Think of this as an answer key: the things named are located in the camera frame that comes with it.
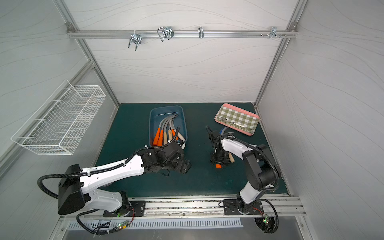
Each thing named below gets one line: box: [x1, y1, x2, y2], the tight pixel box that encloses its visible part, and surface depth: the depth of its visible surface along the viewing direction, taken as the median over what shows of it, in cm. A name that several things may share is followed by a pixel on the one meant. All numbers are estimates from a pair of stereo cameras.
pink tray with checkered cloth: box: [214, 103, 261, 136], surface depth 113 cm
